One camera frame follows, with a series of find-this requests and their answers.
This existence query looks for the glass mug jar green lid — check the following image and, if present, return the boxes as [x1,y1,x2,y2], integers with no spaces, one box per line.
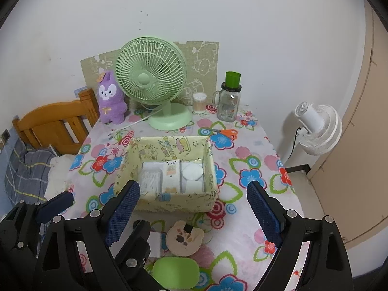
[212,71,242,122]

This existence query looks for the large white charger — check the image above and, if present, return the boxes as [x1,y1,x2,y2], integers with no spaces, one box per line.
[147,231,166,258]

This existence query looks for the bear shaped wooden coaster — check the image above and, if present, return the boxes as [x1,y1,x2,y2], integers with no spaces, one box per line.
[166,220,204,257]

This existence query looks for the white standing fan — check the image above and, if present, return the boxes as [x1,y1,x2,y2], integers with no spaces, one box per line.
[295,102,343,170]

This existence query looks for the green desk fan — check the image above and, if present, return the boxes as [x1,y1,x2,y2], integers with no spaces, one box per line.
[115,36,194,131]

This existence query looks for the white remote control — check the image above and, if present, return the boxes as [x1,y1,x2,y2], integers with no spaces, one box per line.
[162,160,181,194]

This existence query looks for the grey plaid quilt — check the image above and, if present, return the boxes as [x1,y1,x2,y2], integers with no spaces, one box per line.
[4,139,58,210]

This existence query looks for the orange handled scissors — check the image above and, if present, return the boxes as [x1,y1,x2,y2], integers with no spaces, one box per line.
[210,128,238,140]

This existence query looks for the clear box of white swabs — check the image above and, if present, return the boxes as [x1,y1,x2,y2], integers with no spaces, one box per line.
[139,162,166,193]

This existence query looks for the green round disc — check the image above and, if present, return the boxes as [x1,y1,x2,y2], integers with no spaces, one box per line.
[152,257,201,290]

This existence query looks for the purple plush bunny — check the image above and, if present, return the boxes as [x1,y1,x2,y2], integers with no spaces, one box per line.
[96,70,128,125]

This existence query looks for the beige wooden door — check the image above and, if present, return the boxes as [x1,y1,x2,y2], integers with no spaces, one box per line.
[309,3,388,249]

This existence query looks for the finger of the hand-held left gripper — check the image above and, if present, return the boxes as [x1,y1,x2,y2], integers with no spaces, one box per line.
[113,220,167,291]
[15,192,75,224]

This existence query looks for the white pillow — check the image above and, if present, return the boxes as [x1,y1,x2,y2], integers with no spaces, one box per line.
[45,154,81,201]

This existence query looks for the black fan cable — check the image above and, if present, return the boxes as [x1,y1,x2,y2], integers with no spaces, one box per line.
[286,126,300,160]

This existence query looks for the clear cotton swab canister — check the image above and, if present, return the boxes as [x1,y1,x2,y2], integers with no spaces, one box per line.
[193,92,208,114]

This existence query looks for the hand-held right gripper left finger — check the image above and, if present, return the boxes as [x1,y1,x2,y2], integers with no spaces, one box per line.
[33,180,141,291]

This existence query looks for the small white adapter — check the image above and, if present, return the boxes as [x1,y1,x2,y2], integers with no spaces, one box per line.
[181,180,205,193]

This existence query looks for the white fan power cord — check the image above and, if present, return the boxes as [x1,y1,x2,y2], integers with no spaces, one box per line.
[111,112,164,134]

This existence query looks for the blue wall covering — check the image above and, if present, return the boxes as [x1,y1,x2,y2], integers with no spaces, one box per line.
[0,121,20,152]

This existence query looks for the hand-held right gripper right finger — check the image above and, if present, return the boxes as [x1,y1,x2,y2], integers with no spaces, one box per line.
[246,180,354,291]

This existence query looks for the green cartoon wall board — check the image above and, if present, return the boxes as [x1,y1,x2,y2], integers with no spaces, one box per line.
[80,41,220,110]

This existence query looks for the wooden bed headboard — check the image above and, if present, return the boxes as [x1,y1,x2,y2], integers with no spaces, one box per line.
[12,89,100,155]

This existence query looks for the yellow cartoon print storage box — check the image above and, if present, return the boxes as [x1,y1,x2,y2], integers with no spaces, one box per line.
[113,135,219,213]

